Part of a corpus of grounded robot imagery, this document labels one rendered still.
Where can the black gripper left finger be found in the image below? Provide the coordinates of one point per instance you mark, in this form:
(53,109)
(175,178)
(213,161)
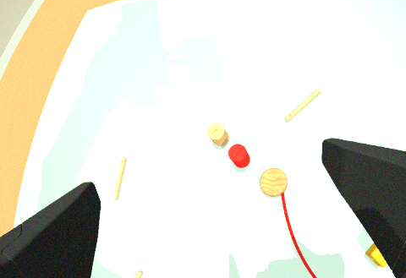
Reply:
(58,241)

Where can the red cylinder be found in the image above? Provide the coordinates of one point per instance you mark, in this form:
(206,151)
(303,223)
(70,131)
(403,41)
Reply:
(238,154)

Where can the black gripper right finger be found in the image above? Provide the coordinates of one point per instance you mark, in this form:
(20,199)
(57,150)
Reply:
(372,180)

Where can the round wooden button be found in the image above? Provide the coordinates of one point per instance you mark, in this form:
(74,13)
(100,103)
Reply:
(273,182)

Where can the yellow block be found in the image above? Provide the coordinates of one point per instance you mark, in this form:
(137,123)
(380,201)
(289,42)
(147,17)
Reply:
(374,254)

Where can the wooden stick with red string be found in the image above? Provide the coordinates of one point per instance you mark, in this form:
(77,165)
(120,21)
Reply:
(293,238)

